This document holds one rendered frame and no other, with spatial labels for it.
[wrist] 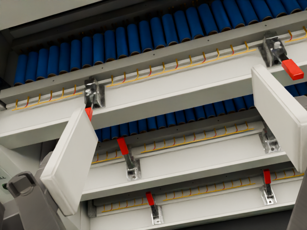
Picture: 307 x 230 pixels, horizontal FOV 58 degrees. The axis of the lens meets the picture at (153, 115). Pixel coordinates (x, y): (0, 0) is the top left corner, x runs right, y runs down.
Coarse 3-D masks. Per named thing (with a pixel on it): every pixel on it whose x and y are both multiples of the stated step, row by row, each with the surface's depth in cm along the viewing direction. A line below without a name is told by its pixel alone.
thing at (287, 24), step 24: (264, 24) 39; (288, 24) 38; (168, 48) 41; (192, 48) 40; (216, 48) 41; (72, 72) 44; (96, 72) 42; (120, 72) 43; (0, 96) 45; (24, 96) 45
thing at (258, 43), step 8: (296, 32) 40; (304, 32) 39; (240, 48) 41; (200, 56) 42; (208, 56) 41; (216, 56) 41; (168, 64) 42; (176, 64) 42; (184, 64) 42; (136, 72) 43; (144, 72) 43; (152, 72) 43; (104, 80) 44; (120, 80) 43; (72, 88) 44; (80, 88) 44; (48, 96) 45; (56, 96) 45; (8, 104) 46; (24, 104) 46
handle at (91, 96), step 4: (88, 92) 40; (92, 92) 41; (88, 96) 41; (92, 96) 40; (88, 100) 40; (92, 100) 40; (88, 104) 39; (92, 104) 39; (88, 108) 38; (88, 112) 37; (92, 112) 38; (88, 116) 36
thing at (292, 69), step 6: (276, 48) 37; (276, 54) 36; (282, 54) 36; (282, 60) 35; (288, 60) 34; (282, 66) 35; (288, 66) 33; (294, 66) 33; (288, 72) 33; (294, 72) 32; (300, 72) 32; (294, 78) 32; (300, 78) 32
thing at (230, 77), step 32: (128, 0) 48; (32, 32) 51; (0, 64) 50; (192, 64) 42; (224, 64) 41; (256, 64) 39; (64, 96) 45; (128, 96) 42; (160, 96) 40; (192, 96) 41; (224, 96) 42; (0, 128) 45; (32, 128) 43; (64, 128) 44; (96, 128) 45
